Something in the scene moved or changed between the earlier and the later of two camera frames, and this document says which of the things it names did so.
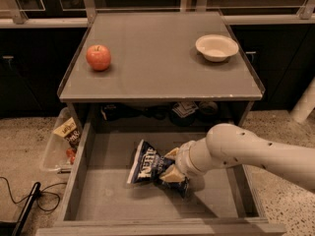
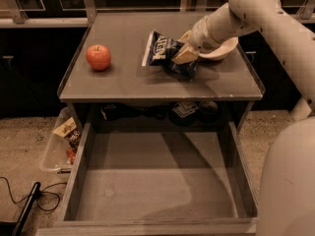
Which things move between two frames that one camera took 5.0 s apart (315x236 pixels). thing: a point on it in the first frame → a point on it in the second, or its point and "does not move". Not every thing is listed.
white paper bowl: x=217 y=47 does not move
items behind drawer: x=182 y=114 does not move
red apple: x=98 y=57 does not move
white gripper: x=182 y=161 → x=201 y=38
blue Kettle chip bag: x=148 y=165 → x=160 y=50
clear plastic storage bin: x=61 y=146 does not move
